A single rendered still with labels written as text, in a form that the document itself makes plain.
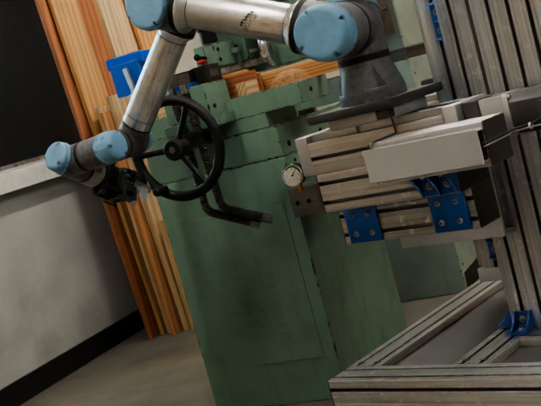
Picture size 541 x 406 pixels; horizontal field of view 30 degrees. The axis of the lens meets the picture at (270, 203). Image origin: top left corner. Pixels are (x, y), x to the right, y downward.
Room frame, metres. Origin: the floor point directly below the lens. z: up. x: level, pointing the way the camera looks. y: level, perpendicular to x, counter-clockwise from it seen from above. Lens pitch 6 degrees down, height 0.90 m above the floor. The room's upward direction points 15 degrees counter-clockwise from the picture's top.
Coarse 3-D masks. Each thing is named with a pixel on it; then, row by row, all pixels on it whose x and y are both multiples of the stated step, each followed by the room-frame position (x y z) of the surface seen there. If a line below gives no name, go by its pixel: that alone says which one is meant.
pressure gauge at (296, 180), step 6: (288, 168) 2.71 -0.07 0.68; (294, 168) 2.70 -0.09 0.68; (300, 168) 2.69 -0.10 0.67; (282, 174) 2.72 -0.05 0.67; (288, 174) 2.71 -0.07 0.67; (294, 174) 2.71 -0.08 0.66; (300, 174) 2.70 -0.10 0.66; (288, 180) 2.72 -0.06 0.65; (294, 180) 2.71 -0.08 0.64; (300, 180) 2.70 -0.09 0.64; (294, 186) 2.71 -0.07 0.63; (300, 186) 2.72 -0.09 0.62
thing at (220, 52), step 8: (232, 40) 3.08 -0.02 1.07; (200, 48) 2.99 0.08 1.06; (208, 48) 2.98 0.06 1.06; (216, 48) 2.98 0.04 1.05; (224, 48) 3.02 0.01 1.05; (208, 56) 2.98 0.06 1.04; (216, 56) 2.97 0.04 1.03; (224, 56) 3.01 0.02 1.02; (232, 56) 3.06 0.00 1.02; (224, 64) 3.00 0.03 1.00
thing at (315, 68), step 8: (304, 64) 2.89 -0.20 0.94; (312, 64) 2.88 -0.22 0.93; (320, 64) 2.87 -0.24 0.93; (328, 64) 2.86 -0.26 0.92; (336, 64) 2.85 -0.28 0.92; (312, 72) 2.88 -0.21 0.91; (320, 72) 2.87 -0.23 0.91; (264, 80) 2.95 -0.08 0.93; (272, 80) 2.94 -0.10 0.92; (264, 88) 2.96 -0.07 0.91
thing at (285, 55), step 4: (276, 44) 3.10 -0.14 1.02; (280, 44) 3.09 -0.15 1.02; (284, 44) 3.09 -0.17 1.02; (280, 48) 3.09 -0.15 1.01; (284, 48) 3.09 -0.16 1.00; (288, 48) 3.08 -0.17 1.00; (280, 52) 3.10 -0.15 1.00; (284, 52) 3.09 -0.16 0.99; (288, 52) 3.08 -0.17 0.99; (292, 52) 3.08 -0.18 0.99; (280, 56) 3.10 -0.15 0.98; (284, 56) 3.09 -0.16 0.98; (288, 56) 3.09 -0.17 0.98; (292, 56) 3.08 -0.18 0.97; (296, 56) 3.07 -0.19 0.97; (300, 56) 3.08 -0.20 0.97; (304, 56) 3.11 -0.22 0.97; (280, 60) 3.10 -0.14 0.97; (284, 60) 3.09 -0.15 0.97; (288, 60) 3.09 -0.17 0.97; (292, 60) 3.08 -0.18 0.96; (296, 60) 3.12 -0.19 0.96; (280, 64) 3.10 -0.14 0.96
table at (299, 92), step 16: (304, 80) 2.78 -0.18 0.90; (320, 80) 2.88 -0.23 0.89; (256, 96) 2.80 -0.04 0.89; (272, 96) 2.78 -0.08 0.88; (288, 96) 2.75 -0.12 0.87; (304, 96) 2.76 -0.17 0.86; (320, 96) 2.86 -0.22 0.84; (224, 112) 2.79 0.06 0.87; (240, 112) 2.83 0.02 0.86; (256, 112) 2.80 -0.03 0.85; (160, 128) 2.95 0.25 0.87; (176, 128) 2.81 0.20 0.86; (192, 128) 2.79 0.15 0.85
